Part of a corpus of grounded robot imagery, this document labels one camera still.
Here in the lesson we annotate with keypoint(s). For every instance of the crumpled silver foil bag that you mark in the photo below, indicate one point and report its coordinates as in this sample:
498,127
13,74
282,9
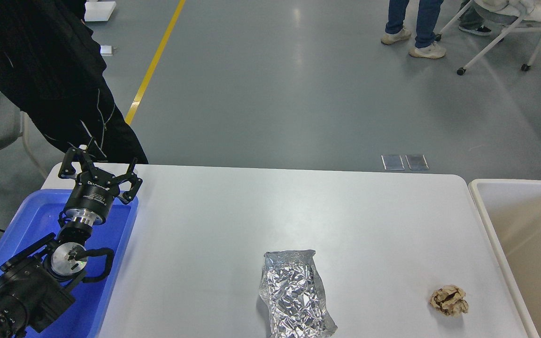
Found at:
294,294

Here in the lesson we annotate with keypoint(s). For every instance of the person in blue jeans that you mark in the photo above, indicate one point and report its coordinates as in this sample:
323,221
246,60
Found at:
425,45

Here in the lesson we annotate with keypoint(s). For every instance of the left metal floor plate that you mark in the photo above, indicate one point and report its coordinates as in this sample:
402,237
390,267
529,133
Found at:
392,162

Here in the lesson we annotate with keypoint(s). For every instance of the person in black clothes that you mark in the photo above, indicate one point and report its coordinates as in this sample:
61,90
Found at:
52,69

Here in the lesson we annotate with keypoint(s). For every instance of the white rolling chair right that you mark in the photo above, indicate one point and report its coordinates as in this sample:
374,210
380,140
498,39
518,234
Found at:
514,16

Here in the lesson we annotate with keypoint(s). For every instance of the white foam board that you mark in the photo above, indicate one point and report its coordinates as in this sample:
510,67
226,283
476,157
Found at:
99,11

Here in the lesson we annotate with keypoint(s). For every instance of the white power adapter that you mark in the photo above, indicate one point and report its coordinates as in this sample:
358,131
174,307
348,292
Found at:
106,50

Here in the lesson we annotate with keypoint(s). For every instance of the beige plastic bin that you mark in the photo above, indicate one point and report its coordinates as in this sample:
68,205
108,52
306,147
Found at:
511,213

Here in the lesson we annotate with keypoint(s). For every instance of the right metal floor plate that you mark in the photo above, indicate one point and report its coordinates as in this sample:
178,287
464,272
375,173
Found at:
417,162

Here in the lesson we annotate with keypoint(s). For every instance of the metal floor plate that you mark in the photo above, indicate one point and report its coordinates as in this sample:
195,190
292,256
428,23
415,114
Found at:
417,162
392,162

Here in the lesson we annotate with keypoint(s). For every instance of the blue plastic bin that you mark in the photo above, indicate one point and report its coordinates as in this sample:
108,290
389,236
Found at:
38,216

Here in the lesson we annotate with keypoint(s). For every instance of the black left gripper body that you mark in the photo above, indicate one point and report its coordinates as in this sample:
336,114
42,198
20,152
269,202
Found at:
92,197

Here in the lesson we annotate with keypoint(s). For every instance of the crumpled brown paper ball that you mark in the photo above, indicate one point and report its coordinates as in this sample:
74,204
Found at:
449,300

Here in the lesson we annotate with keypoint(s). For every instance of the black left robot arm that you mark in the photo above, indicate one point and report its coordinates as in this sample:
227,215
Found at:
36,283

